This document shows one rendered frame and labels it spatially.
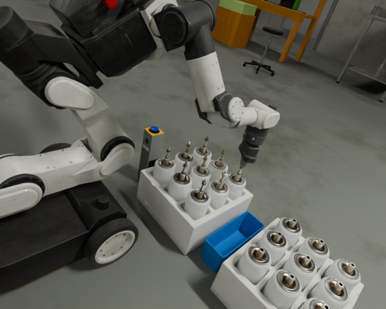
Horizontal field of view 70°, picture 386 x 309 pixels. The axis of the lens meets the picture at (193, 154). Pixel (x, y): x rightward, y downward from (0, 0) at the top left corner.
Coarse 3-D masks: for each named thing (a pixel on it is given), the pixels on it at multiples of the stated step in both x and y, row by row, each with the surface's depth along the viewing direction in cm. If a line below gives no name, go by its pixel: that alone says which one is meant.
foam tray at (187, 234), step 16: (144, 176) 126; (144, 192) 129; (160, 192) 119; (160, 208) 122; (176, 208) 112; (208, 208) 117; (224, 208) 119; (240, 208) 129; (160, 224) 125; (176, 224) 115; (192, 224) 107; (208, 224) 114; (224, 224) 127; (176, 240) 118; (192, 240) 112
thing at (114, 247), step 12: (108, 228) 95; (120, 228) 97; (132, 228) 102; (96, 240) 94; (108, 240) 98; (120, 240) 103; (132, 240) 106; (96, 252) 95; (108, 252) 102; (120, 252) 107; (96, 264) 99; (108, 264) 105
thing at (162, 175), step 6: (156, 162) 123; (174, 162) 126; (156, 168) 122; (162, 168) 121; (174, 168) 123; (156, 174) 123; (162, 174) 122; (168, 174) 122; (156, 180) 125; (162, 180) 124; (168, 180) 125
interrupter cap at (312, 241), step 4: (308, 240) 104; (312, 240) 104; (316, 240) 105; (312, 244) 103; (324, 244) 104; (312, 248) 101; (316, 248) 102; (320, 248) 102; (324, 248) 103; (316, 252) 100; (320, 252) 101; (324, 252) 101
